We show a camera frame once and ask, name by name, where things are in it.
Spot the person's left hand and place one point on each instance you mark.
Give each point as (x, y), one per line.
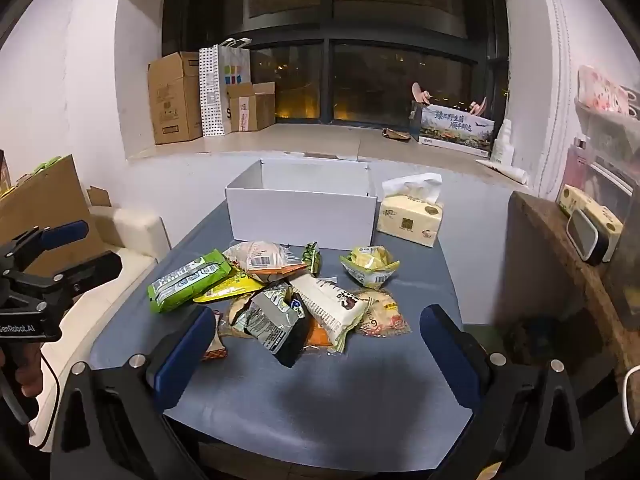
(26, 362)

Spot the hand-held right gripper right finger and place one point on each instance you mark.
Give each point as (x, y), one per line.
(450, 360)

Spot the white paper roll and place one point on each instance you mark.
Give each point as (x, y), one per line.
(502, 170)

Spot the large brown cardboard carton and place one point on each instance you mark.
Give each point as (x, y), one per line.
(172, 97)

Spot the white bottle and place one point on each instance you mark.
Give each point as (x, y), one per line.
(502, 145)

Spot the wooden side desk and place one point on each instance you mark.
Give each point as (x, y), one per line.
(560, 250)

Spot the grey snack packet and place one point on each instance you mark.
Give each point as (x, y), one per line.
(272, 325)

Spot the yellow snack packet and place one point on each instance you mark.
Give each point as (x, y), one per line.
(230, 288)

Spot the pink plastic item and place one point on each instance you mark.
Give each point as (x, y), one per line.
(422, 94)
(478, 106)

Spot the yellow tissue pack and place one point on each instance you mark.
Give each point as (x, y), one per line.
(410, 217)

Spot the printed landscape box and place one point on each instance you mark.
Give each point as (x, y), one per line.
(452, 127)

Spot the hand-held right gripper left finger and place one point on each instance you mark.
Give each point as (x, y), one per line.
(184, 357)

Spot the white cardboard box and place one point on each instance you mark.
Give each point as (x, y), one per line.
(300, 215)

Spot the white dotted paper bag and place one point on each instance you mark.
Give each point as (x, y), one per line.
(211, 90)

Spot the orange and white snack packet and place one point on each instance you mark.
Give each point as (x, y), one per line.
(216, 345)

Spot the small green snack packet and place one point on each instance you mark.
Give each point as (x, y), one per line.
(312, 257)

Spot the brown object on sill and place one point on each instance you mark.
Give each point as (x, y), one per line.
(396, 134)

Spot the yellow-green snack bag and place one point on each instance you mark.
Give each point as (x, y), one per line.
(370, 262)

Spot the small open cardboard carton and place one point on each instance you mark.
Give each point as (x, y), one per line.
(250, 107)

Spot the white sofa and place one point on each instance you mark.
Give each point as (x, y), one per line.
(132, 240)

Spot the white bag with coloured squares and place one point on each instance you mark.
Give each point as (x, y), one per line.
(235, 70)

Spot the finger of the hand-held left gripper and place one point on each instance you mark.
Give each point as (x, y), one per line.
(95, 266)
(65, 234)

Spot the cream carton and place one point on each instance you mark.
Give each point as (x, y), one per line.
(585, 204)

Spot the brown snack packet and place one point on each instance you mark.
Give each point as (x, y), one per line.
(235, 311)

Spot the black framed window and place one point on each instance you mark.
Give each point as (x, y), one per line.
(330, 20)

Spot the light green object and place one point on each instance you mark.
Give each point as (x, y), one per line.
(44, 164)

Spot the clear bun packet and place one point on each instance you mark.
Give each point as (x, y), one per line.
(260, 256)

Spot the cluttered storage shelf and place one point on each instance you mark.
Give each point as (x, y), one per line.
(607, 125)

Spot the pink bun packet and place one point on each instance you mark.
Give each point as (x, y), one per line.
(385, 315)

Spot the black and white device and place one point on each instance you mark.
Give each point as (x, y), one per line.
(586, 237)

